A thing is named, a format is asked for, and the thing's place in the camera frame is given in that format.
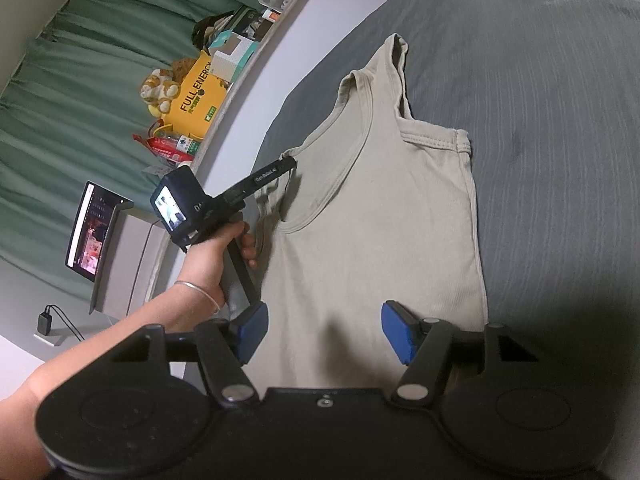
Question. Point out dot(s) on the monitor screen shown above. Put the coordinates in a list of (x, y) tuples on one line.
[(90, 232)]

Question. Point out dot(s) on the yellow stuffed toy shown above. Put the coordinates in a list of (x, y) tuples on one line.
[(160, 90)]

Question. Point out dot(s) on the black charger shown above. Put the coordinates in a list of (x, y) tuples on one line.
[(44, 322)]

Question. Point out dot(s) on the green curtain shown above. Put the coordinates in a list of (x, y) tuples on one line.
[(75, 85)]

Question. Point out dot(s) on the green label plastic bottle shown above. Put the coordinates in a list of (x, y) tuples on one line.
[(187, 146)]

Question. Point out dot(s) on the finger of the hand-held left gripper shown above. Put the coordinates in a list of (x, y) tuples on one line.
[(265, 177)]

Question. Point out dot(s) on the olive green t-shirt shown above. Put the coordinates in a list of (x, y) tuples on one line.
[(375, 235)]

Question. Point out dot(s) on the yellow cardboard box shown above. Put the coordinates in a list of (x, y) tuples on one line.
[(197, 100)]

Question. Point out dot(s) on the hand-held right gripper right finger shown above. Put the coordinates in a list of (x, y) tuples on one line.
[(397, 332)]

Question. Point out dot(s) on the white power strip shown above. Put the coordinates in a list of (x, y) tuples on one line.
[(47, 339)]

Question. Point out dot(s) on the red snack package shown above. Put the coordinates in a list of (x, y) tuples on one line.
[(160, 147)]

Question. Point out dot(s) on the person's left hand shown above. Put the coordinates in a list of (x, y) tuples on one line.
[(205, 270)]

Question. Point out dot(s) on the grey box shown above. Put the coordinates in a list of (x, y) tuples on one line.
[(130, 260)]

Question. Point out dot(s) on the white and teal box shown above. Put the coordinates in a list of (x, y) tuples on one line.
[(230, 55)]

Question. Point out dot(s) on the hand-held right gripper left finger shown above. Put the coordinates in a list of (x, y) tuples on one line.
[(252, 330)]

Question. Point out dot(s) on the grey bed sheet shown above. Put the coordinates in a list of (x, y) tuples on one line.
[(550, 135)]

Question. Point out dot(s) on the black bag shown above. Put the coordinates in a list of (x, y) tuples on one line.
[(207, 32)]

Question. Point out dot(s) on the person's left forearm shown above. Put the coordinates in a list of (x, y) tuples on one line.
[(100, 340)]

